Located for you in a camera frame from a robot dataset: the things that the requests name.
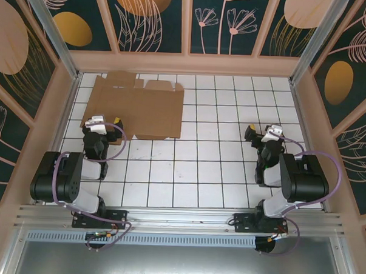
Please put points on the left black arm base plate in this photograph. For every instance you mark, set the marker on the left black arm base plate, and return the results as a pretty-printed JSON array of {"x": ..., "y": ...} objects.
[{"x": 115, "y": 217}]

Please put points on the grey metal sheet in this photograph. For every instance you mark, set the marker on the grey metal sheet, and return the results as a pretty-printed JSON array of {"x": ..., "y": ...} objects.
[{"x": 177, "y": 265}]

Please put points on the brown cardboard box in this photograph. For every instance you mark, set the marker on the brown cardboard box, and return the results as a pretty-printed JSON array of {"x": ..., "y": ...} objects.
[{"x": 141, "y": 108}]

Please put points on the aluminium corner post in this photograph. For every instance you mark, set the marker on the aluminium corner post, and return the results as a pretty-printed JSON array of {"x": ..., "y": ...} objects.
[
  {"x": 54, "y": 31},
  {"x": 319, "y": 39}
]

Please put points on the right aluminium corner post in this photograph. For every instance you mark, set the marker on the right aluminium corner post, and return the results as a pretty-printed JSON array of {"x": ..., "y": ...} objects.
[{"x": 319, "y": 39}]

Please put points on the yellow power connector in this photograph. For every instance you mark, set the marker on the yellow power connector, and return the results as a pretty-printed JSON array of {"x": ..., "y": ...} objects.
[
  {"x": 271, "y": 238},
  {"x": 109, "y": 236}
]

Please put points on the right yellow power connector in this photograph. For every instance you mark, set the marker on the right yellow power connector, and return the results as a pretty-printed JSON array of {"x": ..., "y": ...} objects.
[{"x": 271, "y": 238}]

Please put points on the left aluminium side rail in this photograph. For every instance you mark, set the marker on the left aluminium side rail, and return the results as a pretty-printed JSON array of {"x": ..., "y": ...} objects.
[{"x": 68, "y": 107}]

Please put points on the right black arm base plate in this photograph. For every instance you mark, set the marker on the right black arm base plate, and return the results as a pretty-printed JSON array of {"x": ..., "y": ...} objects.
[{"x": 243, "y": 223}]

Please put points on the left yellow power connector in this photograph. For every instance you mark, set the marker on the left yellow power connector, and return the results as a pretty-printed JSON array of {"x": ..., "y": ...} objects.
[{"x": 109, "y": 236}]

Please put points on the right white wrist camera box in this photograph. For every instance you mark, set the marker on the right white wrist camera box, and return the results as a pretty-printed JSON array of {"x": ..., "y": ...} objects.
[{"x": 272, "y": 132}]

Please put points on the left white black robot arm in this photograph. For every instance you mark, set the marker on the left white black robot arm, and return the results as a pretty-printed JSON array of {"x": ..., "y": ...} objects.
[{"x": 62, "y": 183}]

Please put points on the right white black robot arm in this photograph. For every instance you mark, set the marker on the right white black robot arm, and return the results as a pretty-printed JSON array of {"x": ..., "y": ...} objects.
[{"x": 308, "y": 182}]

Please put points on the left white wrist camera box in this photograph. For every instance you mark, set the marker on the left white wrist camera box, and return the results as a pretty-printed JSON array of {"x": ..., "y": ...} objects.
[{"x": 95, "y": 124}]

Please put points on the left aluminium corner post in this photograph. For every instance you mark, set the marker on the left aluminium corner post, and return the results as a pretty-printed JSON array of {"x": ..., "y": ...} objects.
[{"x": 54, "y": 31}]

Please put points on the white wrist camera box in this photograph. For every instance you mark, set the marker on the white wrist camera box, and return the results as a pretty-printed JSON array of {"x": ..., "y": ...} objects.
[
  {"x": 95, "y": 124},
  {"x": 272, "y": 132}
]

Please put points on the aluminium mounting rail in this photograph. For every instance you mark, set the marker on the aluminium mounting rail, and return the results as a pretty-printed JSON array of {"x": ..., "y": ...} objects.
[{"x": 179, "y": 217}]

